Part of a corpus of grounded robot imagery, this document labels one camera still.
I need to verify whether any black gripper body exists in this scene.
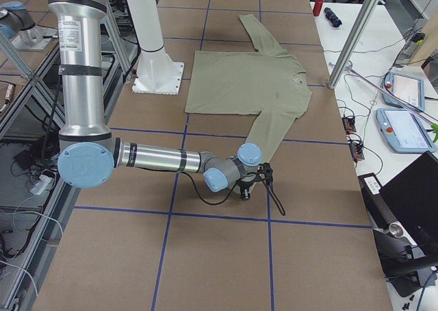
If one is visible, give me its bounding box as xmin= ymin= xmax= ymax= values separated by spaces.
xmin=237 ymin=172 xmax=257 ymax=195

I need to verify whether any olive green long-sleeve shirt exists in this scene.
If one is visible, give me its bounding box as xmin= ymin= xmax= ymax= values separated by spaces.
xmin=185 ymin=14 xmax=312 ymax=162

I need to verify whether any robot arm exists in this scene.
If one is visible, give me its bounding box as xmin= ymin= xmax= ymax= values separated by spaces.
xmin=48 ymin=0 xmax=261 ymax=192

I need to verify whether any near teach pendant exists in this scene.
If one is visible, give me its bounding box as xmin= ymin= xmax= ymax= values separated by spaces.
xmin=376 ymin=108 xmax=437 ymax=154

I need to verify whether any teach pendant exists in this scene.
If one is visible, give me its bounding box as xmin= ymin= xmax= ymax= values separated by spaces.
xmin=382 ymin=72 xmax=425 ymax=111
xmin=376 ymin=108 xmax=437 ymax=154

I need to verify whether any dark blue folded umbrella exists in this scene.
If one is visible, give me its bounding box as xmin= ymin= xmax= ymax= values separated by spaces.
xmin=324 ymin=7 xmax=342 ymax=28

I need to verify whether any far teach pendant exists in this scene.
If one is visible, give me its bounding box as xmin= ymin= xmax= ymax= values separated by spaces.
xmin=382 ymin=72 xmax=425 ymax=111

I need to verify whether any white grabber stick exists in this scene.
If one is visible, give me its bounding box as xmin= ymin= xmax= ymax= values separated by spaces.
xmin=330 ymin=60 xmax=438 ymax=144

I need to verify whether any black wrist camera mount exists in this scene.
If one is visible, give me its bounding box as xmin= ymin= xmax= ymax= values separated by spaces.
xmin=257 ymin=162 xmax=274 ymax=185

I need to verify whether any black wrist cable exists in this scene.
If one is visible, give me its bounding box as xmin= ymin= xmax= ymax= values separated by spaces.
xmin=186 ymin=169 xmax=287 ymax=216

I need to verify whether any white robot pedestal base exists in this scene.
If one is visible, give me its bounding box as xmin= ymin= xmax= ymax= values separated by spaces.
xmin=127 ymin=0 xmax=184 ymax=95

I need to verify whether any aluminium frame rack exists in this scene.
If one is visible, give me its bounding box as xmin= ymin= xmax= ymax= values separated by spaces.
xmin=0 ymin=2 xmax=138 ymax=311

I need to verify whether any aluminium frame post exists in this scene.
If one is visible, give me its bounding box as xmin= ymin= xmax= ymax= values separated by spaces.
xmin=327 ymin=0 xmax=379 ymax=89

